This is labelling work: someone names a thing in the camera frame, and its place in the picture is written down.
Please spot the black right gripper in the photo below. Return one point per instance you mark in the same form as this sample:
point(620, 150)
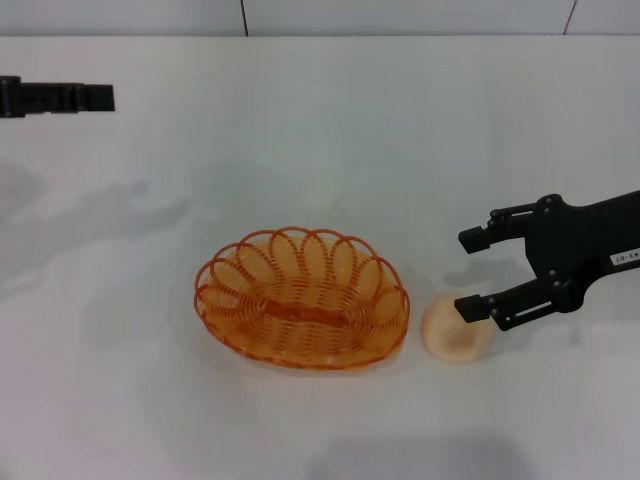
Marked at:
point(565, 247)

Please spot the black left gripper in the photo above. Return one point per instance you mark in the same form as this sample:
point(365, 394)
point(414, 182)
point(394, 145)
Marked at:
point(10, 97)

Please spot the pale peach-shaped bun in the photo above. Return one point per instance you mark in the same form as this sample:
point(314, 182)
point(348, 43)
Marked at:
point(450, 335)

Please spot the orange woven plastic basket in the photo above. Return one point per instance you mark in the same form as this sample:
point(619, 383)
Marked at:
point(300, 310)

